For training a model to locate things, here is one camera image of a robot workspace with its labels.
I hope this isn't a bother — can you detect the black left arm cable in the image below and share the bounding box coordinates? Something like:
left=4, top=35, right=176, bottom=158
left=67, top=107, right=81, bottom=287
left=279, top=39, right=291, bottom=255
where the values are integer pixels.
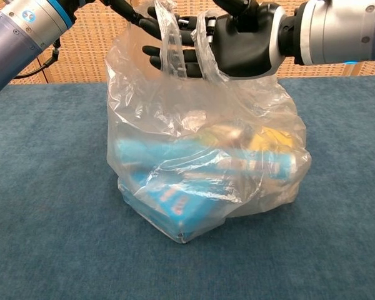
left=12, top=37, right=63, bottom=79

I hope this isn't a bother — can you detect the blue cylindrical snack tube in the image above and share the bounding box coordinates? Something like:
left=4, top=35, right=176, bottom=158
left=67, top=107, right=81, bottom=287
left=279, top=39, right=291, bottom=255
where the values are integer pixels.
left=115, top=137, right=298, bottom=183

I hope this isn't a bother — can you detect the teal velvet tablecloth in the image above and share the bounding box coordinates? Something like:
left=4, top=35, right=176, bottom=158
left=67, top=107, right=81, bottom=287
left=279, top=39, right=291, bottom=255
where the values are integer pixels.
left=0, top=74, right=375, bottom=300

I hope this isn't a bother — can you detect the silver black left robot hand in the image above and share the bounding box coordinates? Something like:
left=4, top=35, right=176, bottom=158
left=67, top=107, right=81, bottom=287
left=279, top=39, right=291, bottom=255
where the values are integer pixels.
left=99, top=0, right=139, bottom=23

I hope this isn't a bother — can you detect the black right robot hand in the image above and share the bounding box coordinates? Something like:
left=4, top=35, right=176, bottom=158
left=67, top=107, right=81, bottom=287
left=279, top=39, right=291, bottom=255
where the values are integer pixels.
left=142, top=0, right=286, bottom=79

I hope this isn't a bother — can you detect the blue snack box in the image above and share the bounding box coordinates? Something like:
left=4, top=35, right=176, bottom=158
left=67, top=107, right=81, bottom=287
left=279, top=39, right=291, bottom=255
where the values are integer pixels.
left=117, top=176, right=229, bottom=244

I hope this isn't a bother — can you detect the clear plastic shopping bag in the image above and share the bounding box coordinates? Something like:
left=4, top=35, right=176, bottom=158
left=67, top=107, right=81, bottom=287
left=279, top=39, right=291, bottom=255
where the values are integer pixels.
left=104, top=0, right=313, bottom=245

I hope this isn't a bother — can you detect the silver green wrapped snack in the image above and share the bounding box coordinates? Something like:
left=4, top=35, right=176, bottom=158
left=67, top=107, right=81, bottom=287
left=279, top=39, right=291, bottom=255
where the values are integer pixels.
left=199, top=123, right=254, bottom=148

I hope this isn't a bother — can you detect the yellow snack packet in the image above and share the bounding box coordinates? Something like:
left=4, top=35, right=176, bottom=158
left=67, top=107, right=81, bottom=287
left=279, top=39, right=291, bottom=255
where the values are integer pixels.
left=249, top=124, right=296, bottom=154

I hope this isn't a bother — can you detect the woven rattan folding screen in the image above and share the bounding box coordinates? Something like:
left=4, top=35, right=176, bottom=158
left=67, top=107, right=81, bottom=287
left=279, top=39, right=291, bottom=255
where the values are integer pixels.
left=0, top=0, right=375, bottom=86

